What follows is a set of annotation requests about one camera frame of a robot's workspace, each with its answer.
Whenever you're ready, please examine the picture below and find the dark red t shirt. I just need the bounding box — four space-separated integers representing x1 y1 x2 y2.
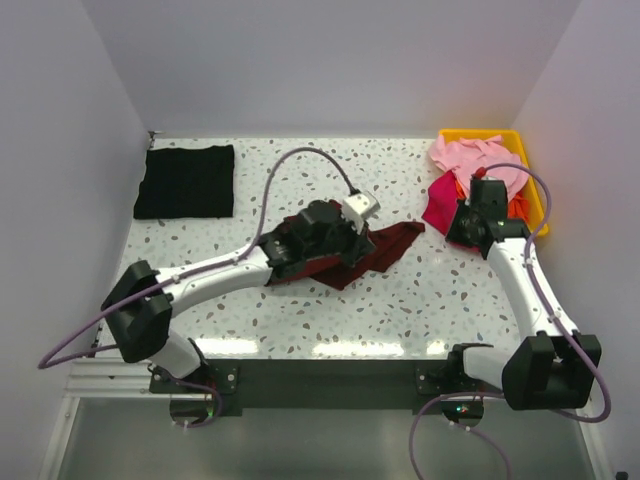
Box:
270 221 425 291

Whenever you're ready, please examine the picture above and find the pink t shirt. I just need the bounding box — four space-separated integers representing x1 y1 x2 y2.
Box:
428 135 529 200

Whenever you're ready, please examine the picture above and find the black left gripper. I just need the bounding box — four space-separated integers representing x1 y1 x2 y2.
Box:
305 210 376 269

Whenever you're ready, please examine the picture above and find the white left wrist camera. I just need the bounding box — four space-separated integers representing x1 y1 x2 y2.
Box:
341 191 380 223

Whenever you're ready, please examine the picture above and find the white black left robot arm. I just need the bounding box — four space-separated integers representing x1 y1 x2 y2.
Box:
101 193 380 392

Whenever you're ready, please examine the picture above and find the aluminium frame rail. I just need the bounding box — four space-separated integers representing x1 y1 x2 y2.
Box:
64 351 151 399

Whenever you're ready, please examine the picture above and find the yellow plastic bin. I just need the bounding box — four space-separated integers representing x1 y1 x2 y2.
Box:
429 129 544 230

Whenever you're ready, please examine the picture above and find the orange t shirt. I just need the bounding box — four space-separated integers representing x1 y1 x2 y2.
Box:
454 180 530 222

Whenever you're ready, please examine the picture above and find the magenta t shirt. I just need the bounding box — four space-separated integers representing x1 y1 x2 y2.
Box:
422 171 467 236

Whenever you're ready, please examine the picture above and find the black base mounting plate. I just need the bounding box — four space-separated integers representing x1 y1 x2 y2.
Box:
149 357 501 419

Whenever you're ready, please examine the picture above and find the folded black t shirt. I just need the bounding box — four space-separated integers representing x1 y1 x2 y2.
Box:
133 145 235 220

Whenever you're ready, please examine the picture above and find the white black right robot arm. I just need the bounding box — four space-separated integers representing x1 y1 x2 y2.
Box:
445 178 602 411

